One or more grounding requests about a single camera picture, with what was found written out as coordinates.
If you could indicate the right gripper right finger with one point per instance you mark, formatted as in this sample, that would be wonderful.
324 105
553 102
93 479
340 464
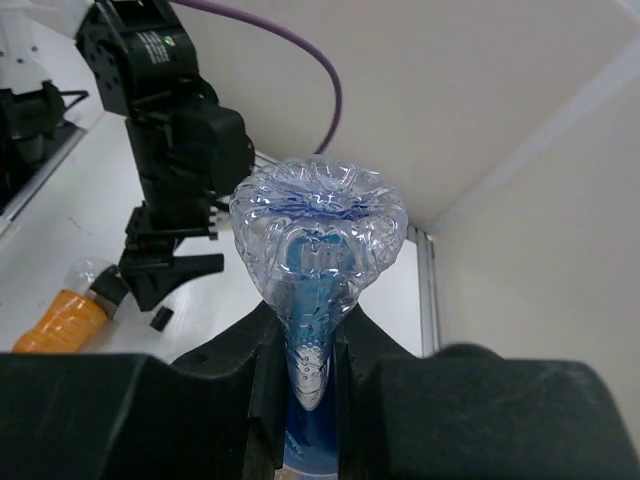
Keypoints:
465 412

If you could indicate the blue label blue cap bottle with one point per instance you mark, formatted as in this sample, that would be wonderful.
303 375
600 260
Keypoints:
314 233

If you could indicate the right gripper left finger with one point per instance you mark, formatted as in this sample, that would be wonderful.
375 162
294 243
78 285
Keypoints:
216 412

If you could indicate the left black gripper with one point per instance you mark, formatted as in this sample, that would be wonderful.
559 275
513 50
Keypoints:
190 153

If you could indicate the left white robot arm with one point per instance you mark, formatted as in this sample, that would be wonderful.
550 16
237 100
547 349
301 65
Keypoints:
137 47

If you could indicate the orange juice bottle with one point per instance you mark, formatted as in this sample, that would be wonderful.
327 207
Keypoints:
92 291

